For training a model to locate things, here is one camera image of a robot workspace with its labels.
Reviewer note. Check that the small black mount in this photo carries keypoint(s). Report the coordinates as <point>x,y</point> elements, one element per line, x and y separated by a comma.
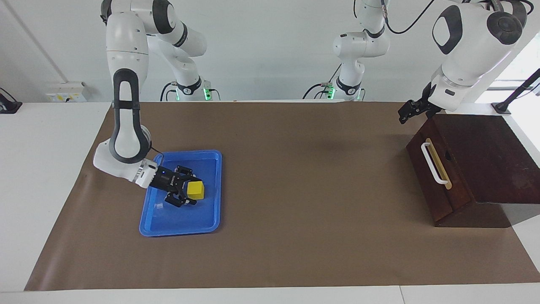
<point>8,107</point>

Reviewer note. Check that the brown table mat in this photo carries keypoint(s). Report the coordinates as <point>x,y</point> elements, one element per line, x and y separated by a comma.
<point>295,211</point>

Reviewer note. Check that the yellow cube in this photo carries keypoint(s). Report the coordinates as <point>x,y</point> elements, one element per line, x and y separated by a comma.
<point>196,190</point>

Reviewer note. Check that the black pole stand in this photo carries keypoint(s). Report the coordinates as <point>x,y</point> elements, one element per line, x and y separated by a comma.
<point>502,106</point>

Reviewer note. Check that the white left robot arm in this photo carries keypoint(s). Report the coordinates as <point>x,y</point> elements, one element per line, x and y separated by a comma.
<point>472,42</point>

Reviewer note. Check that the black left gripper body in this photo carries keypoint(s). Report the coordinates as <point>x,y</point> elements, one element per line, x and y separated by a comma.
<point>426,107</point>

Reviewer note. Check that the white wall socket strip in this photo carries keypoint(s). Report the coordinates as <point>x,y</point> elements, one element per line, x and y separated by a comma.
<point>63,97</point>

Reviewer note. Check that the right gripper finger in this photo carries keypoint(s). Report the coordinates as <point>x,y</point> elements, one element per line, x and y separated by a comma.
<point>187,172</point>
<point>179,199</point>

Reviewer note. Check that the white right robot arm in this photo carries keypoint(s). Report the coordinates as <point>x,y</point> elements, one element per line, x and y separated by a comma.
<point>126,50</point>

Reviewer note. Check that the dark wooden drawer cabinet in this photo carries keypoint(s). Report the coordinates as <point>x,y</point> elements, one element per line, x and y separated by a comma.
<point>493,160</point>

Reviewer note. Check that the blue plastic tray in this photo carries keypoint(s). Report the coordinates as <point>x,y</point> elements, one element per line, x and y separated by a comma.
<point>202,219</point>

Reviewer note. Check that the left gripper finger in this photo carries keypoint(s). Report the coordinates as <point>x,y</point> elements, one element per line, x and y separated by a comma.
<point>407,112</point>
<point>432,115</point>

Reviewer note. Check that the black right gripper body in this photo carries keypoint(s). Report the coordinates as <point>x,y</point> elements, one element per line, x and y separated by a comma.
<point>168,181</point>

